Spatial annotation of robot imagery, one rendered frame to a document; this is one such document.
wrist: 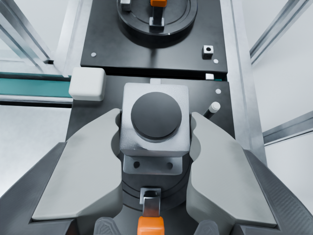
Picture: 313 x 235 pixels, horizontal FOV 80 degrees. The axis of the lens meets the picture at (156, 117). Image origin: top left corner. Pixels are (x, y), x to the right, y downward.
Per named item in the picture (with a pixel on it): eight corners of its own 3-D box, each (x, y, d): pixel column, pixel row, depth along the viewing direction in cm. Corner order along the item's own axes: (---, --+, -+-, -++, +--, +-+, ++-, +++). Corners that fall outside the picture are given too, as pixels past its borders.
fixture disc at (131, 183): (205, 211, 24) (210, 214, 22) (92, 208, 23) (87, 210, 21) (200, 108, 28) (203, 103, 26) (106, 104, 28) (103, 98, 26)
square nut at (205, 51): (211, 57, 31) (213, 53, 30) (202, 57, 31) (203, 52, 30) (211, 49, 32) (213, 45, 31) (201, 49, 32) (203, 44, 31)
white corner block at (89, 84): (106, 106, 30) (100, 95, 26) (77, 105, 30) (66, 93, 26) (109, 80, 31) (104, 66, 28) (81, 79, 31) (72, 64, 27)
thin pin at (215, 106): (197, 133, 25) (221, 109, 17) (191, 133, 25) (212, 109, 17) (197, 127, 25) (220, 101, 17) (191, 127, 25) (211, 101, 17)
